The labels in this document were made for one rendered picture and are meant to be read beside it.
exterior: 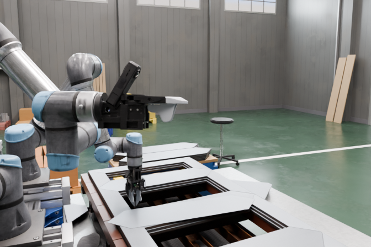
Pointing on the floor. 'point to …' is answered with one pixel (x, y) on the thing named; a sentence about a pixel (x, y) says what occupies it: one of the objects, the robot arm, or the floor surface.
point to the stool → (222, 139)
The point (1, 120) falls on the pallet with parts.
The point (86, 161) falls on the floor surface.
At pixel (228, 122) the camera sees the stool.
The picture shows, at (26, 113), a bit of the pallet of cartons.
